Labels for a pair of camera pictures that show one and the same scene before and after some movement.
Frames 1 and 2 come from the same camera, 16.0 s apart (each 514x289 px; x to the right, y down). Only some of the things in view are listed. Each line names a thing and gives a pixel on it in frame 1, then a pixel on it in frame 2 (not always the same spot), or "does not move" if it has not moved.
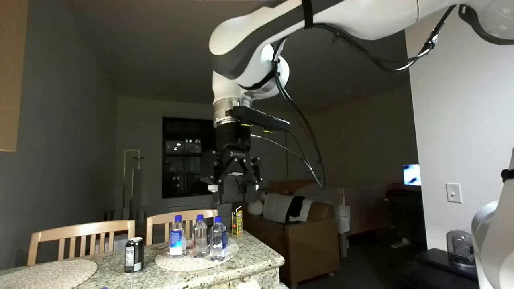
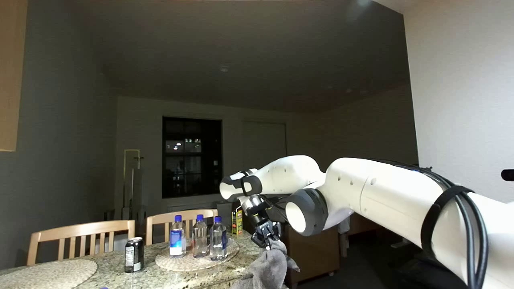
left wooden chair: [82, 231] does not move
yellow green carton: [238, 223] does not move
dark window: [186, 155] does not move
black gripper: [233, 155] to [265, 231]
